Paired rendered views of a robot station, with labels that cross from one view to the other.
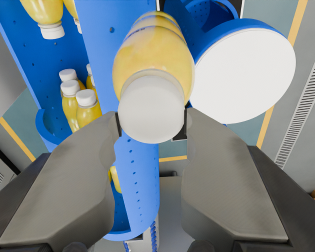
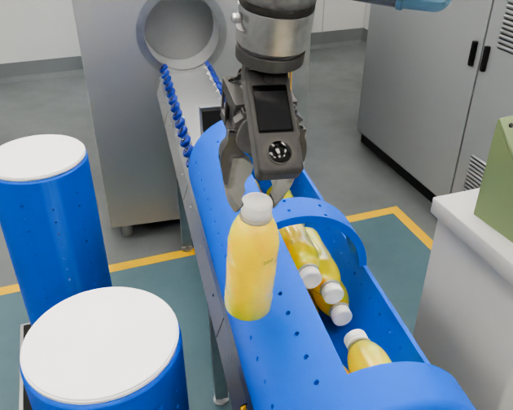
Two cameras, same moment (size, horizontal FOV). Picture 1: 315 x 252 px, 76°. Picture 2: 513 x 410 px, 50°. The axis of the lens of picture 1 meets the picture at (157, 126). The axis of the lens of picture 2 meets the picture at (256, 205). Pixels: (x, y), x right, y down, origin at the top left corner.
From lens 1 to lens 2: 0.57 m
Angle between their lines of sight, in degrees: 20
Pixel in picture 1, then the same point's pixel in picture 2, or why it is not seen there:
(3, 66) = (444, 341)
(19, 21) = (397, 353)
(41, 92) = (367, 285)
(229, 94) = (113, 323)
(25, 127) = not seen: hidden behind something
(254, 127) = not seen: outside the picture
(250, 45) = (103, 381)
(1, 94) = (436, 298)
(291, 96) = not seen: outside the picture
